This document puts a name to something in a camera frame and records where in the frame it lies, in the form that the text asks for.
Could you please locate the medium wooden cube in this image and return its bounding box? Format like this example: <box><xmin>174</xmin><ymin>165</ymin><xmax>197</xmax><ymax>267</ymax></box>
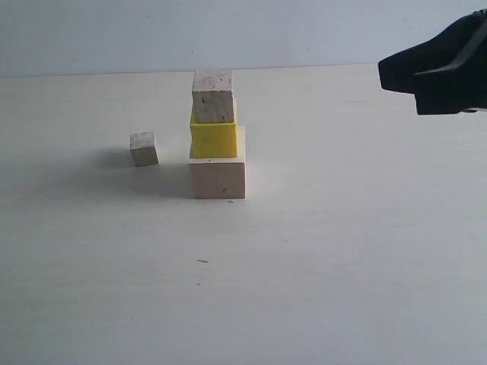
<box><xmin>192</xmin><ymin>69</ymin><xmax>234</xmax><ymax>124</ymax></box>

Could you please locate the yellow cube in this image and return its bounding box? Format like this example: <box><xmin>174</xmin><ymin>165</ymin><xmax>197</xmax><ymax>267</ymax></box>
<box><xmin>189</xmin><ymin>99</ymin><xmax>238</xmax><ymax>159</ymax></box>

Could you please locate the large wooden cube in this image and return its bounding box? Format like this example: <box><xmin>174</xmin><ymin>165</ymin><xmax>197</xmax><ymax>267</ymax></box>
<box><xmin>189</xmin><ymin>125</ymin><xmax>247</xmax><ymax>200</ymax></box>

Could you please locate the small wooden cube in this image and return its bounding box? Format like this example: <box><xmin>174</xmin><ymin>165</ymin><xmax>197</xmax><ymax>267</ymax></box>
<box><xmin>129</xmin><ymin>132</ymin><xmax>159</xmax><ymax>167</ymax></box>

